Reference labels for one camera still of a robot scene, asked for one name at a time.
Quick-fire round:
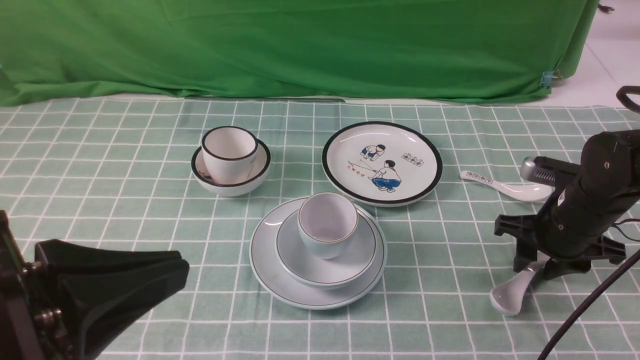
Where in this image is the plain white ceramic spoon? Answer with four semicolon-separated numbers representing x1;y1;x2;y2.
489;255;550;317

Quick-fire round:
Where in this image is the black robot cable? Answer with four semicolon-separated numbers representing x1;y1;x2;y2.
537;86;640;360

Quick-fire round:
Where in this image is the white black-rimmed bowl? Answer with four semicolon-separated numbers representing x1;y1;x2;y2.
190;139;272;198

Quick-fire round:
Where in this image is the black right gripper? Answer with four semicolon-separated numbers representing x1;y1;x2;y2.
494;200;627;280

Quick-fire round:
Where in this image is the blue binder clip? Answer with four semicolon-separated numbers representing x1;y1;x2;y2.
538;69;564;89

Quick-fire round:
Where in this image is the pale blue ceramic bowl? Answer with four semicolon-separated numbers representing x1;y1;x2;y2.
275;210;382;289

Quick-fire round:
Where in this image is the green checkered tablecloth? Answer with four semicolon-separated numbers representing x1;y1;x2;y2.
0;98;639;360

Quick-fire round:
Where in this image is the pale blue ceramic cup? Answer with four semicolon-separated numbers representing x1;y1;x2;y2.
296;192;359;260

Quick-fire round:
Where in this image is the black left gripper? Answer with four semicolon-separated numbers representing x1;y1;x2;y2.
34;239;190;360

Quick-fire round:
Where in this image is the white black-rimmed cup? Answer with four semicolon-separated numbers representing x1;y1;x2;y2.
201;125;258;183

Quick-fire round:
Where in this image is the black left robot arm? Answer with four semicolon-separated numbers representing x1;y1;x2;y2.
0;210;190;360

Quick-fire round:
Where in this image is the pale blue ceramic plate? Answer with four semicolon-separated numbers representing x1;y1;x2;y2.
248;197;388;310

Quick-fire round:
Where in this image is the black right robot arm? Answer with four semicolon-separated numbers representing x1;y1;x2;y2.
494;129;640;280

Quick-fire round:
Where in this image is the white plate with cartoon print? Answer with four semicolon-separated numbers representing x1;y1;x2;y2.
321;121;443;208

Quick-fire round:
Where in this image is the green backdrop cloth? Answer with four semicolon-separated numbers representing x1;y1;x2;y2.
0;0;598;107

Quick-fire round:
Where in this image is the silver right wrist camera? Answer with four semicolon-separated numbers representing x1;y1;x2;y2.
519;156;581;187

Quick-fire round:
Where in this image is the white spoon with printed handle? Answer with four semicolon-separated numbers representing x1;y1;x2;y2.
459;170;554;203

